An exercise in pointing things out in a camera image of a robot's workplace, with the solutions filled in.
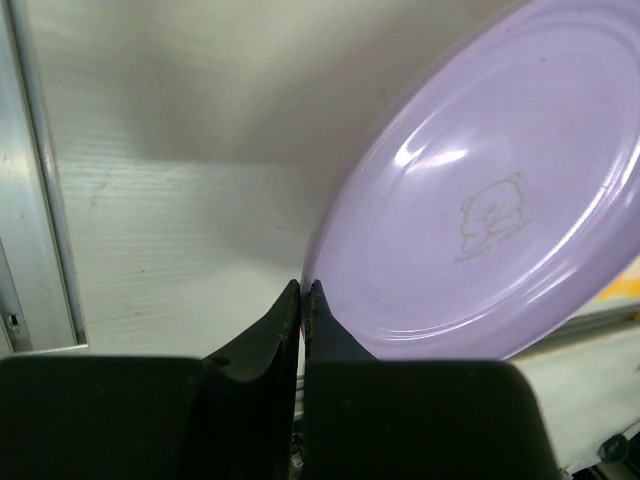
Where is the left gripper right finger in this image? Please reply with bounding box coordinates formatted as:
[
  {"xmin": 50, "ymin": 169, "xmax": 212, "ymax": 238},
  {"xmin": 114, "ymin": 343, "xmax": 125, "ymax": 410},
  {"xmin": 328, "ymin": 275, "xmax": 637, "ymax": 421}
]
[{"xmin": 303, "ymin": 282, "xmax": 555, "ymax": 479}]

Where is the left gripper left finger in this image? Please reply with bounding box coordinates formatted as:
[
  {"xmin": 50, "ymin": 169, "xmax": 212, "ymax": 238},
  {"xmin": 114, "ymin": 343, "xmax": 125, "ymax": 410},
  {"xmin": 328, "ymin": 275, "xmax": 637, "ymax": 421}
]
[{"xmin": 1, "ymin": 281, "xmax": 300, "ymax": 479}]

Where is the lavender plate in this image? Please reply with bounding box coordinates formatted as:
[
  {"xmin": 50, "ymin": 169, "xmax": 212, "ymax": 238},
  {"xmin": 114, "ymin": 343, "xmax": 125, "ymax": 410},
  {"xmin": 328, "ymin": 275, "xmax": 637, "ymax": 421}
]
[{"xmin": 302, "ymin": 1, "xmax": 639, "ymax": 359}]

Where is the yellow checkered cloth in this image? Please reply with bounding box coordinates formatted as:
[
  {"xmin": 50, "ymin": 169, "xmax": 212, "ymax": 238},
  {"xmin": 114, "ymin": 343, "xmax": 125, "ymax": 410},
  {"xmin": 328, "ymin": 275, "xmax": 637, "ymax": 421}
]
[{"xmin": 597, "ymin": 273, "xmax": 640, "ymax": 301}]

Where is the aluminium left rail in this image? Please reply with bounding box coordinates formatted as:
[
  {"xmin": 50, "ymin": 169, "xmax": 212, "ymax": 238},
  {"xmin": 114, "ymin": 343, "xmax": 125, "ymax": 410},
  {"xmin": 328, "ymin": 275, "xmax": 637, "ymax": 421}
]
[{"xmin": 1, "ymin": 1, "xmax": 88, "ymax": 356}]

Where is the aluminium rail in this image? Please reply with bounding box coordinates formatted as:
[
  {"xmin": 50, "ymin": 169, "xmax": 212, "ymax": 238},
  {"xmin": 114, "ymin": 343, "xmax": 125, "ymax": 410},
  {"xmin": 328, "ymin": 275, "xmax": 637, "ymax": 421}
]
[
  {"xmin": 510, "ymin": 305, "xmax": 639, "ymax": 361},
  {"xmin": 1, "ymin": 1, "xmax": 88, "ymax": 356}
]

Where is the aluminium front rail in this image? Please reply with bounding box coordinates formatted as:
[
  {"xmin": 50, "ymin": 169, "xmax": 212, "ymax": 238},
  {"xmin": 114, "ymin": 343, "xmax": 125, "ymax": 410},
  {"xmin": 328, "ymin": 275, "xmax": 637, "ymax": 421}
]
[{"xmin": 510, "ymin": 305, "xmax": 639, "ymax": 361}]

